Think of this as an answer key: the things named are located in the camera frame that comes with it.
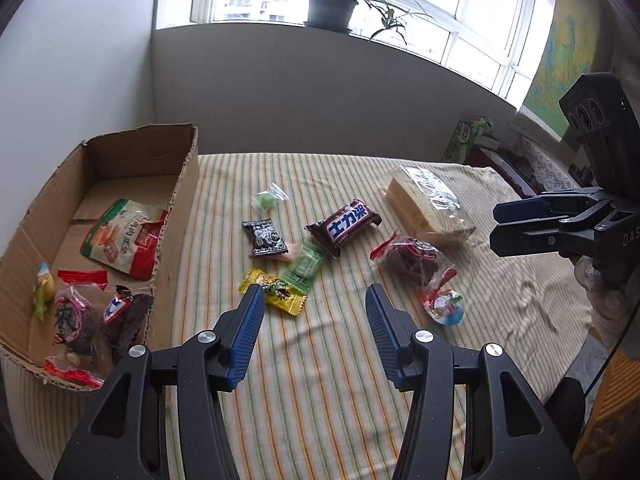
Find round colourful jelly cup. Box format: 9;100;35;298
419;268;464;326

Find black patterned candy packet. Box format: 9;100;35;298
242;218;288;257

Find Snickers chocolate bar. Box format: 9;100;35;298
306;198;382;258

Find right white gloved hand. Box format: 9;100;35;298
574;257;639;349

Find green carton box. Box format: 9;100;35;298
442;116;494;164

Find yellow candy packet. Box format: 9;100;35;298
238;268;307;316

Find red dried fruit bag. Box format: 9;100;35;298
369;231;458;292

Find dark chocolate bar in box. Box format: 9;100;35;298
101;285;154;365

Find clear-wrapped cracker pack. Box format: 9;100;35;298
385;166;476;247

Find green candy packet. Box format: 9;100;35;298
280;240;326;295

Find dried fruit bag in box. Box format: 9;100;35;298
44;270;108;390

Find green red snack bag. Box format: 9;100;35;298
80;198;168;281

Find brown cardboard box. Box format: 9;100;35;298
1;124;198;391

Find striped tablecloth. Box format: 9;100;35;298
1;146;590;479

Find clear green candy wrapper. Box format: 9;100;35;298
252;182;290;214

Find yellow green toy candy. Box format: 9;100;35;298
32;262;55;322

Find potted spider plant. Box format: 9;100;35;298
304;0;432;44

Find black cable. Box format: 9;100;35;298
581;303;640;401

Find wall map poster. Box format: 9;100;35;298
523;0;602;136

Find white window frame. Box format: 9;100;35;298
155;0;555;106

